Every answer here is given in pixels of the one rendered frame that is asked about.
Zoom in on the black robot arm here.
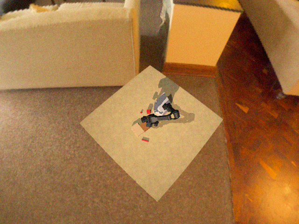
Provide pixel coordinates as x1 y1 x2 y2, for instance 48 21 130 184
141 103 180 127

